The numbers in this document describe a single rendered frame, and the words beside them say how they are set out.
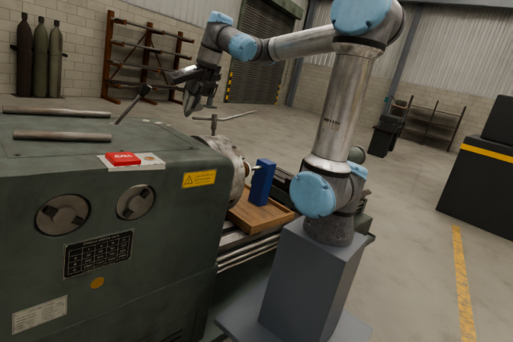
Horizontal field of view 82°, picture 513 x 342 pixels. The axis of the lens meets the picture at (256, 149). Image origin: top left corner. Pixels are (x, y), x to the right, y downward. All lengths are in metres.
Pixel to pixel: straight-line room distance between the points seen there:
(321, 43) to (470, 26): 14.53
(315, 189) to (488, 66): 14.55
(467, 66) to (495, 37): 1.32
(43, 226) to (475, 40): 15.08
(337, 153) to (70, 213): 0.58
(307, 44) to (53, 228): 0.77
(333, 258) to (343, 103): 0.41
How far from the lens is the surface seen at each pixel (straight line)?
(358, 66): 0.69
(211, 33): 0.99
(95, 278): 0.85
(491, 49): 15.19
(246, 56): 0.92
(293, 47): 0.94
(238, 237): 1.26
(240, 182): 1.11
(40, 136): 0.85
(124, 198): 0.76
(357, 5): 0.69
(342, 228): 0.89
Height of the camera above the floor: 1.52
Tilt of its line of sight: 15 degrees down
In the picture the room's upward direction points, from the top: 13 degrees clockwise
